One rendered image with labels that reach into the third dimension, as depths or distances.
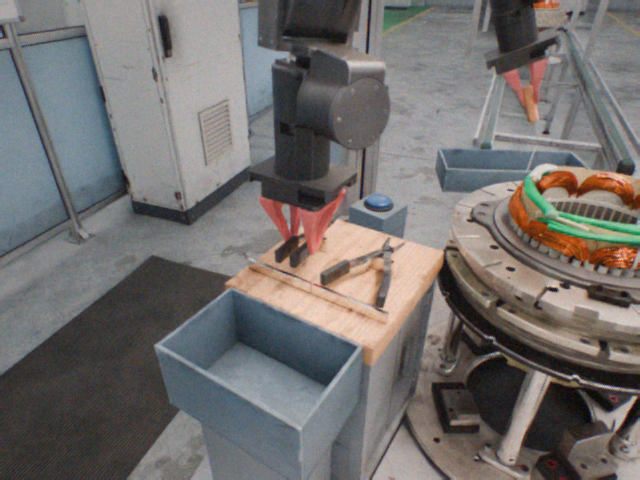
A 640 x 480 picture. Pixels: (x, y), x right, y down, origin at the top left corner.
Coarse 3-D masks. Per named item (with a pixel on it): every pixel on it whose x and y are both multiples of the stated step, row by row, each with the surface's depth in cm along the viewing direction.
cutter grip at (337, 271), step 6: (336, 264) 48; (342, 264) 48; (348, 264) 49; (324, 270) 47; (330, 270) 47; (336, 270) 48; (342, 270) 48; (348, 270) 49; (324, 276) 47; (330, 276) 47; (336, 276) 48; (342, 276) 49; (324, 282) 47; (330, 282) 48
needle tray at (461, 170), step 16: (448, 160) 87; (464, 160) 87; (480, 160) 87; (496, 160) 86; (512, 160) 86; (528, 160) 86; (544, 160) 86; (560, 160) 85; (576, 160) 82; (448, 176) 78; (464, 176) 78; (480, 176) 78; (496, 176) 77; (512, 176) 77; (464, 192) 80
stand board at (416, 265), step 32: (352, 224) 61; (288, 256) 55; (320, 256) 55; (352, 256) 55; (416, 256) 55; (256, 288) 49; (288, 288) 49; (352, 288) 49; (416, 288) 49; (320, 320) 45; (352, 320) 45
